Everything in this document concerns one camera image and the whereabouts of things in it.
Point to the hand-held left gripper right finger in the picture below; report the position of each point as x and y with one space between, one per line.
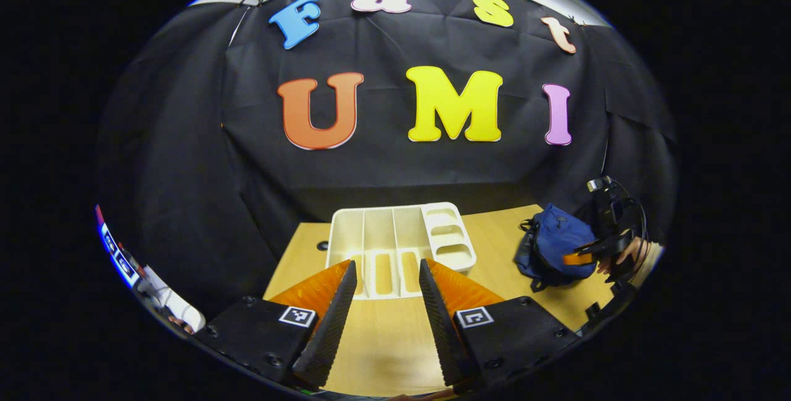
439 327

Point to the blue schoolbag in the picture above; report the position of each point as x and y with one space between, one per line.
556 234

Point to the white bookshelf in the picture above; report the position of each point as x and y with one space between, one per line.
383 234

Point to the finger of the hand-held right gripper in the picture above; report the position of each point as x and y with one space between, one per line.
578 259

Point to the white blurred object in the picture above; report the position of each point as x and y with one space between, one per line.
173 305

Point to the blue lit device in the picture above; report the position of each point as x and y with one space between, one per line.
117 253

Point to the black backdrop cloth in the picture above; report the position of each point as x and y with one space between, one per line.
383 166

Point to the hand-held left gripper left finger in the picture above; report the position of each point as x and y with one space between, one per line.
334 327

